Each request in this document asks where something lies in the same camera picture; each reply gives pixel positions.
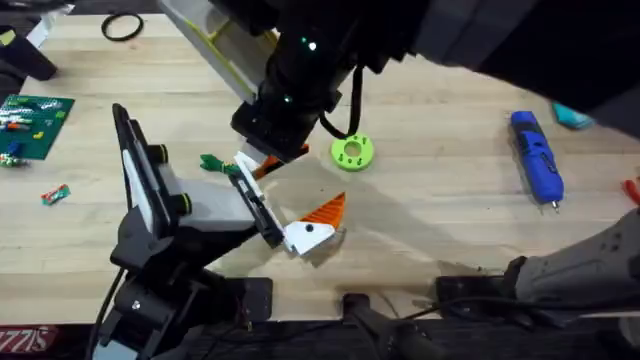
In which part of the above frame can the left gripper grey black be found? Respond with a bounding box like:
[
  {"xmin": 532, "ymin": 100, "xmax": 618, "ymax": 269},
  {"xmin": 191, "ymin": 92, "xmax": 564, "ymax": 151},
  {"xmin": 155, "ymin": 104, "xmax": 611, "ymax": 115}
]
[{"xmin": 109, "ymin": 143, "xmax": 347, "ymax": 287}]

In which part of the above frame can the blue electric screwdriver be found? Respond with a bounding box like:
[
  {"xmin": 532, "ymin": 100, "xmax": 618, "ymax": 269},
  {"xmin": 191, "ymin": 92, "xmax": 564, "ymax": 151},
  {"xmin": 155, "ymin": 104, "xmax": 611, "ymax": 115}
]
[{"xmin": 509, "ymin": 110, "xmax": 566, "ymax": 215}]

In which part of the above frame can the green disc with holes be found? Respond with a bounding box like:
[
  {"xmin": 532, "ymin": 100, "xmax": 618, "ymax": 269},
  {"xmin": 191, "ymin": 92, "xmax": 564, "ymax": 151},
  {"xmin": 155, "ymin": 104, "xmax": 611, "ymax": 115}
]
[{"xmin": 330, "ymin": 132, "xmax": 376, "ymax": 173}]

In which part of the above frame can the toy carrot with green leaves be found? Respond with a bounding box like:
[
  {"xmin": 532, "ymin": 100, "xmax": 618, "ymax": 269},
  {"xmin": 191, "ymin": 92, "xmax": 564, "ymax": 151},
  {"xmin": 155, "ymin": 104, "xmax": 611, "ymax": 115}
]
[{"xmin": 199, "ymin": 143, "xmax": 311, "ymax": 182}]

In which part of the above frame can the pale right wrist plate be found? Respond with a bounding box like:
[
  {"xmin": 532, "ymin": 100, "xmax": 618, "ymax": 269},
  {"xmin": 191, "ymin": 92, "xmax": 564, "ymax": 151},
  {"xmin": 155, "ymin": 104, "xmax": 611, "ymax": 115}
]
[{"xmin": 158, "ymin": 0, "xmax": 282, "ymax": 106}]

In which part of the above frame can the black left wrist plate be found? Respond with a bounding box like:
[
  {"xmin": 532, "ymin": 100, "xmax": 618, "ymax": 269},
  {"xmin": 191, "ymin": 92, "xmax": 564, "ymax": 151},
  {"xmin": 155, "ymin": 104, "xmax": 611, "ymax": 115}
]
[{"xmin": 111, "ymin": 102, "xmax": 169, "ymax": 236}]

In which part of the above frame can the small red green toy block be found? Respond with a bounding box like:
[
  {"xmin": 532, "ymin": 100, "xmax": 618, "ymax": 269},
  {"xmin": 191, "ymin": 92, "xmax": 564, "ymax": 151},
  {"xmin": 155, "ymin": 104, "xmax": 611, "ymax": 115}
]
[{"xmin": 40, "ymin": 183, "xmax": 72, "ymax": 207}]

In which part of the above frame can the green board with toy blocks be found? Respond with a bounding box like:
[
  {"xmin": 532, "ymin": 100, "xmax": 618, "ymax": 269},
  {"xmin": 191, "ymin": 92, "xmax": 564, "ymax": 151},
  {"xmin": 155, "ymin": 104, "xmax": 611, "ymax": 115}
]
[{"xmin": 0, "ymin": 93, "xmax": 77, "ymax": 162}]

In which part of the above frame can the white box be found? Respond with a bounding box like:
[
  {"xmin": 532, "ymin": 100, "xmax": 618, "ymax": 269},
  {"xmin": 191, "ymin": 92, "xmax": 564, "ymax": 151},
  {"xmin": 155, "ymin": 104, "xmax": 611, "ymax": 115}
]
[{"xmin": 25, "ymin": 2, "xmax": 77, "ymax": 50}]

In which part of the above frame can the teal object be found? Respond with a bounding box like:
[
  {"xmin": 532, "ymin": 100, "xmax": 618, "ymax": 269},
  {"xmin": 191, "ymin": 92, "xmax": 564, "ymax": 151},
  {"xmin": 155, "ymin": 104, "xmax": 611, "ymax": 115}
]
[{"xmin": 550, "ymin": 100, "xmax": 597, "ymax": 132}]

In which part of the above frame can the black box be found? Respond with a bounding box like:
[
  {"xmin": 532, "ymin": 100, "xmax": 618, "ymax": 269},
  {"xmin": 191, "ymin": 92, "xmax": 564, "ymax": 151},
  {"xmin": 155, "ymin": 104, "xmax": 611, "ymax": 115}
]
[{"xmin": 0, "ymin": 23, "xmax": 59, "ymax": 104}]

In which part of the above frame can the red printed sticker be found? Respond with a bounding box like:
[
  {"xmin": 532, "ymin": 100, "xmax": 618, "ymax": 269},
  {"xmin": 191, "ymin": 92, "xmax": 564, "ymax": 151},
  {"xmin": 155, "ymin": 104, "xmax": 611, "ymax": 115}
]
[{"xmin": 0, "ymin": 324, "xmax": 62, "ymax": 355}]

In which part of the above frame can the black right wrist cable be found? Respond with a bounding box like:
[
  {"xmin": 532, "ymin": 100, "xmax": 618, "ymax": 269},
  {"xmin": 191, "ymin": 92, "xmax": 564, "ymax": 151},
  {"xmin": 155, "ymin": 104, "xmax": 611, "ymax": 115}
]
[{"xmin": 318, "ymin": 64, "xmax": 365, "ymax": 141}]

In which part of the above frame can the black rail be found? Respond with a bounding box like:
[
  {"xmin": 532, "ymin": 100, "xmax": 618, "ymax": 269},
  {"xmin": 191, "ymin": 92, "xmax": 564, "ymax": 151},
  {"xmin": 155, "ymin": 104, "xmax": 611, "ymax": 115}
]
[{"xmin": 0, "ymin": 318, "xmax": 640, "ymax": 360}]

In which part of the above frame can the black ring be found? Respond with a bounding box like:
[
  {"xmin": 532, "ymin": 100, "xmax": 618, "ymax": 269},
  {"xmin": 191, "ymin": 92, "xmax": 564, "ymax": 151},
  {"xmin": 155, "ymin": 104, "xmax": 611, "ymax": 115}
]
[{"xmin": 100, "ymin": 12, "xmax": 146, "ymax": 43}]

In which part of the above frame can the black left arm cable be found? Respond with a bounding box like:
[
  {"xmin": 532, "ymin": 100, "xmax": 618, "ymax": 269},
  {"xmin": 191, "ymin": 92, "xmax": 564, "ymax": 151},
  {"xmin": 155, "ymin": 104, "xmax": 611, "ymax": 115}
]
[{"xmin": 83, "ymin": 267, "xmax": 127, "ymax": 360}]

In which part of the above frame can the red-handled tool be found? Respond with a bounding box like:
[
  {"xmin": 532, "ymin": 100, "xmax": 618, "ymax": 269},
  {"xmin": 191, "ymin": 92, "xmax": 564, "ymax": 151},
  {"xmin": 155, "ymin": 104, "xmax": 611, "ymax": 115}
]
[{"xmin": 620, "ymin": 177, "xmax": 640, "ymax": 207}]

